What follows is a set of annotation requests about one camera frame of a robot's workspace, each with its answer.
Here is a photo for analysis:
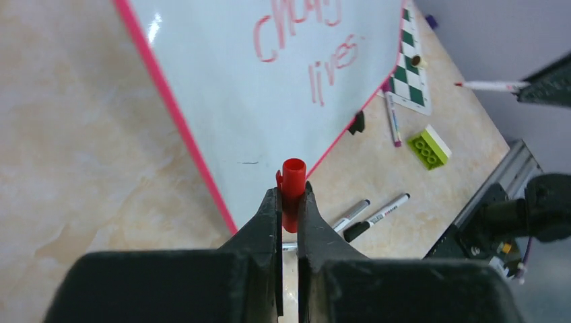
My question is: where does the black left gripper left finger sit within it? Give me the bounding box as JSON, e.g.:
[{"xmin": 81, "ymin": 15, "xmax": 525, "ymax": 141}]
[{"xmin": 44, "ymin": 188, "xmax": 283, "ymax": 322}]

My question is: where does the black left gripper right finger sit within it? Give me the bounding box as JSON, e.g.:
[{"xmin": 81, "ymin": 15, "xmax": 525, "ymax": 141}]
[{"xmin": 298, "ymin": 184, "xmax": 524, "ymax": 322}]

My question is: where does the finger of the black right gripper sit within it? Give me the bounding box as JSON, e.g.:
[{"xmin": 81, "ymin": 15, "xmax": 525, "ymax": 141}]
[{"xmin": 516, "ymin": 52, "xmax": 570, "ymax": 108}]

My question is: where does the red marker pen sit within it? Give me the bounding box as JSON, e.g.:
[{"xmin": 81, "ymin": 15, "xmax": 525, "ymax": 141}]
[{"xmin": 455, "ymin": 81, "xmax": 530, "ymax": 94}]

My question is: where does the red marker cap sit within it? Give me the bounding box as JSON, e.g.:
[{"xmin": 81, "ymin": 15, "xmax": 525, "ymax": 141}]
[{"xmin": 275, "ymin": 158, "xmax": 306, "ymax": 234}]

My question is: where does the pink-framed whiteboard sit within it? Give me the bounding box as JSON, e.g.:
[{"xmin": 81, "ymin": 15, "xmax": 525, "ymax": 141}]
[{"xmin": 114, "ymin": 1, "xmax": 405, "ymax": 233}]

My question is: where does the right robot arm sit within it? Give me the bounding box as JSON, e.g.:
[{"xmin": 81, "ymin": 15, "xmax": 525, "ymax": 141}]
[{"xmin": 479, "ymin": 53, "xmax": 570, "ymax": 243}]

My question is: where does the black-capped marker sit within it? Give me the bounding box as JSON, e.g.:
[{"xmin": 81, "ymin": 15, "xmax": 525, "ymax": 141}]
[{"xmin": 343, "ymin": 193, "xmax": 411, "ymax": 242}]

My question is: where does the blue-capped marker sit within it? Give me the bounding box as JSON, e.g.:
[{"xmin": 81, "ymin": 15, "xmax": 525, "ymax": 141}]
[{"xmin": 282, "ymin": 199, "xmax": 371, "ymax": 252}]

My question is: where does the lime green toy brick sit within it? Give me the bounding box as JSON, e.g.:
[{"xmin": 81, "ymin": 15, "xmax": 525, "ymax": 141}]
[{"xmin": 407, "ymin": 124, "xmax": 452, "ymax": 170}]

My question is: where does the green white chessboard mat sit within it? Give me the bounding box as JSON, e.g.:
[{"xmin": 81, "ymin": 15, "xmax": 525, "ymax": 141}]
[{"xmin": 389, "ymin": 1, "xmax": 432, "ymax": 116}]

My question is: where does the purple-capped marker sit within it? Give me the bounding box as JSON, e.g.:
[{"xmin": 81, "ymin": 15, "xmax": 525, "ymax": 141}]
[{"xmin": 381, "ymin": 81, "xmax": 402, "ymax": 147}]

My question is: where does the purple object at wall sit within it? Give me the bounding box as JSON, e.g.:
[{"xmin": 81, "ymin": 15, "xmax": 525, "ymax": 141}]
[{"xmin": 425, "ymin": 15, "xmax": 439, "ymax": 30}]

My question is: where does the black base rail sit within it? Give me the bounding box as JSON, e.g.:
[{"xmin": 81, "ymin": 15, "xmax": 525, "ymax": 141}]
[{"xmin": 425, "ymin": 139, "xmax": 543, "ymax": 279}]

